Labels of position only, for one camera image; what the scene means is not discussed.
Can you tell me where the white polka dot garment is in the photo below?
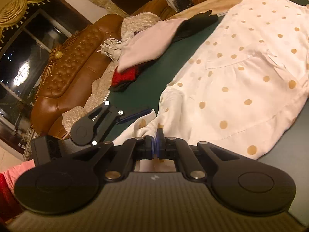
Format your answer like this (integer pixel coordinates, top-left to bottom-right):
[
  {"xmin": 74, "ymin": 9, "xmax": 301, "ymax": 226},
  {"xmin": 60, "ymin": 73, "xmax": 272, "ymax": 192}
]
[{"xmin": 114, "ymin": 0, "xmax": 308, "ymax": 159}]

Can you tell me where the pink sleeve of person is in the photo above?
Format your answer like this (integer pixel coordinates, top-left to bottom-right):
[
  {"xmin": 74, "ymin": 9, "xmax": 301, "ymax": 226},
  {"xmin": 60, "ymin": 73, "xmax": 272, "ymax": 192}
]
[{"xmin": 1, "ymin": 159, "xmax": 35, "ymax": 195}]

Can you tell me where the white sneaker left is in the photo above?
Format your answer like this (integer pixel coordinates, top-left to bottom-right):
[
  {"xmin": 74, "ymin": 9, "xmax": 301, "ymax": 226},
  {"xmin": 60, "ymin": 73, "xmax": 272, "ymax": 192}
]
[{"xmin": 97, "ymin": 37, "xmax": 132, "ymax": 61}]

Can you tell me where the red garment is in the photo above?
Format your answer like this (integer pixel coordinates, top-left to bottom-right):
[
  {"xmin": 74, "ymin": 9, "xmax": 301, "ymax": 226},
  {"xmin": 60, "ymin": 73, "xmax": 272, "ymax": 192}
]
[{"xmin": 111, "ymin": 66, "xmax": 140, "ymax": 86}]

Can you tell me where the pink garment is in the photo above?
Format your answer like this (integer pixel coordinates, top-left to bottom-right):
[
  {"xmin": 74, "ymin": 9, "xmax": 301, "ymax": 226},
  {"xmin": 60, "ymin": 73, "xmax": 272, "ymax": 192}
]
[{"xmin": 117, "ymin": 18, "xmax": 186, "ymax": 73}]

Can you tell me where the black garment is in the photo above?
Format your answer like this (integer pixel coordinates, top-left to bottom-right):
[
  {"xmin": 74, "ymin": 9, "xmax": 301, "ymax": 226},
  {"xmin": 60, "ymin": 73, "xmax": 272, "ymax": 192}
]
[{"xmin": 109, "ymin": 10, "xmax": 218, "ymax": 92}]

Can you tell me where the brown leather sofa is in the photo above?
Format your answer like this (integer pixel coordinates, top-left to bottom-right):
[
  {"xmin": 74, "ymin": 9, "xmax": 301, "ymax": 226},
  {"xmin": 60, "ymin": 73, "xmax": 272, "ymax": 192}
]
[{"xmin": 30, "ymin": 0, "xmax": 177, "ymax": 139}]

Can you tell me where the beige lace sofa cover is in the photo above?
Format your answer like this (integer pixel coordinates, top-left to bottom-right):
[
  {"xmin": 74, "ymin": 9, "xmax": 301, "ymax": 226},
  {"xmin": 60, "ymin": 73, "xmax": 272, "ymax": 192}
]
[{"xmin": 62, "ymin": 12, "xmax": 161, "ymax": 133}]

